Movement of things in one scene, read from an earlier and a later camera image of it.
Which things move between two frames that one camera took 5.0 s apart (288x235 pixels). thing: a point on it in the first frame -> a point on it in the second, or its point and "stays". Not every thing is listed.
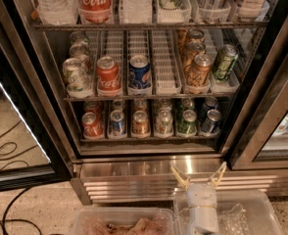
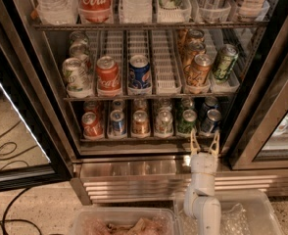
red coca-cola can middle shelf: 109,76 stays
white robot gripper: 201,195 -> 204,163
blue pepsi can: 211,103 stays
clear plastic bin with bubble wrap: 241,211 stays
